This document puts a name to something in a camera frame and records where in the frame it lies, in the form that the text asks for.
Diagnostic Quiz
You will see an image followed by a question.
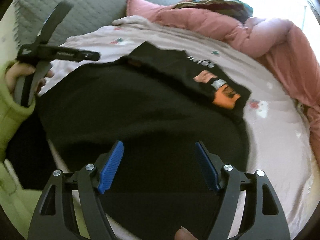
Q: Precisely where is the black sweater with orange cuffs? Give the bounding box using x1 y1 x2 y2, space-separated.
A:
4 41 252 240

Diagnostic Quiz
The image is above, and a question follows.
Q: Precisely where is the person's left hand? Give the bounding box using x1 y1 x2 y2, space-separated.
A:
5 61 54 97

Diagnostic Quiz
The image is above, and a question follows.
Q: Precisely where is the person's right hand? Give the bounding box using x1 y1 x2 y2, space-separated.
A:
174 227 197 240

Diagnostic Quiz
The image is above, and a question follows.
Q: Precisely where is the grey quilted headboard cushion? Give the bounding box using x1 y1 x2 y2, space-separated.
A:
13 0 198 48

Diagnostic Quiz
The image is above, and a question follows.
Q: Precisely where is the beige strawberry bear bedsheet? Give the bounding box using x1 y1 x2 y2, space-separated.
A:
40 16 319 239

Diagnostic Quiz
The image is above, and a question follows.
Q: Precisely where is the pink quilted duvet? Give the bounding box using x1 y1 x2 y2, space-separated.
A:
126 0 319 160

